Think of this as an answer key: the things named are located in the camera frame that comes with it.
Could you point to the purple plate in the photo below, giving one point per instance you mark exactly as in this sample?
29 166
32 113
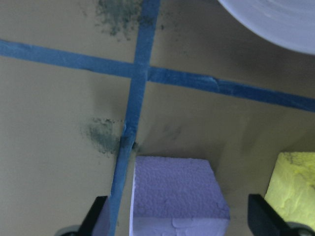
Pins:
283 19

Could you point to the yellow foam block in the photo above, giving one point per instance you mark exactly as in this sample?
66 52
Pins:
295 177

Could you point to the purple foam block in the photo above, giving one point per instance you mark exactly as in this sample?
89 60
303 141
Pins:
177 189

